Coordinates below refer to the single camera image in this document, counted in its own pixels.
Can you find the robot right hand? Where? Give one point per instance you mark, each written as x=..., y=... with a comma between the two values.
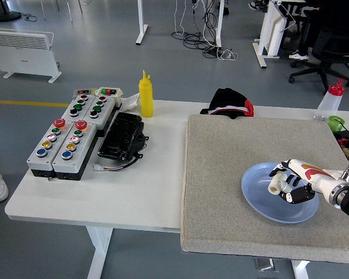
x=311, y=177

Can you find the blue plastic plate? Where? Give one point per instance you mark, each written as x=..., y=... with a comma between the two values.
x=259, y=209

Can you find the black power adapter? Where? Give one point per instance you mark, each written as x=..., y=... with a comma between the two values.
x=346, y=134

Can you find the green tape roll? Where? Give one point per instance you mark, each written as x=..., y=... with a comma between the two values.
x=332, y=123

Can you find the clear squeeze bottle red cap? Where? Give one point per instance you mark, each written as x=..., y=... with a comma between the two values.
x=330, y=101

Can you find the grey-brown foam mat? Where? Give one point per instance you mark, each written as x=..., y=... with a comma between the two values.
x=221, y=174

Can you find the white table leg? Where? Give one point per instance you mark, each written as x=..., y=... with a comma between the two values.
x=100, y=253
x=299, y=268

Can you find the black red cloth bundle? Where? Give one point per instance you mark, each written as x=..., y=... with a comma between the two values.
x=227, y=98

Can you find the person's white black sneaker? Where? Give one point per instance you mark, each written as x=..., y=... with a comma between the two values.
x=298, y=55

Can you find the black office chair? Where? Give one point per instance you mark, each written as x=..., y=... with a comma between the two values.
x=331, y=43

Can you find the white desk leg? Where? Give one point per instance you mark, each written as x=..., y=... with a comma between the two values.
x=140, y=23
x=219, y=23

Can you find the yellow squeeze bottle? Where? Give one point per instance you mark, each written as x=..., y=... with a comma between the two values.
x=146, y=98

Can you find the white plastic packet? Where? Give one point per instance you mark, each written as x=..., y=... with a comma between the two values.
x=131, y=101

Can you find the black electronic module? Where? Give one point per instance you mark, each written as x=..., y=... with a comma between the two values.
x=119, y=136

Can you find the grey three-button control box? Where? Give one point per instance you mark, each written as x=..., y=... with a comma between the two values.
x=84, y=108
x=104, y=112

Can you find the grey five-button control box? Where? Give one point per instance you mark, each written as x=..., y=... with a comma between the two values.
x=76, y=162
x=40, y=163

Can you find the metal chair legs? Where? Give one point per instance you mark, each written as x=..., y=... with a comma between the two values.
x=70, y=11

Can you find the white panel heater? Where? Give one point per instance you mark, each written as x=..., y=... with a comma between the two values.
x=20, y=58

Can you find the black fan base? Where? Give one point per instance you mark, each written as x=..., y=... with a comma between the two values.
x=5, y=16

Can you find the metal bracket under table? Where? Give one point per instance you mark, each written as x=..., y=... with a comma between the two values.
x=264, y=264

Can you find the white desk side frame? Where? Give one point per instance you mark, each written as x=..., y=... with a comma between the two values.
x=270, y=32

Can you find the cream red-green switch box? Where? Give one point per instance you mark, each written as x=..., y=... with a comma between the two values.
x=118, y=98

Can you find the small grey switch box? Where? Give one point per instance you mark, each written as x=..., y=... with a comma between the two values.
x=83, y=92

